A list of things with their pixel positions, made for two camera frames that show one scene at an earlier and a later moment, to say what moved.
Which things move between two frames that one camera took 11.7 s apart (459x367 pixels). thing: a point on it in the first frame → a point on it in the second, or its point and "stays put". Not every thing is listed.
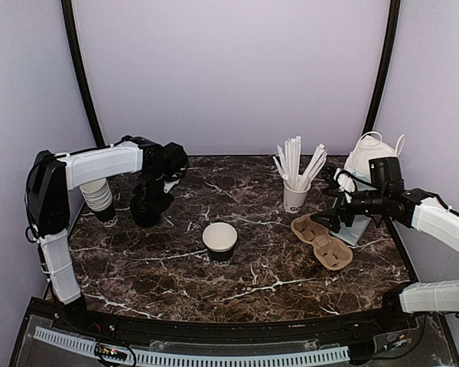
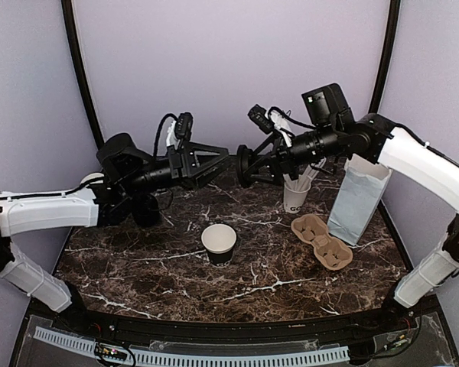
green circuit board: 110,352 stays put
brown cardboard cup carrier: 330,252 stays put
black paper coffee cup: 219,238 stays put
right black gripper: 333,213 → 273,157
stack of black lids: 146,209 stays put
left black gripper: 167,199 → 187,164
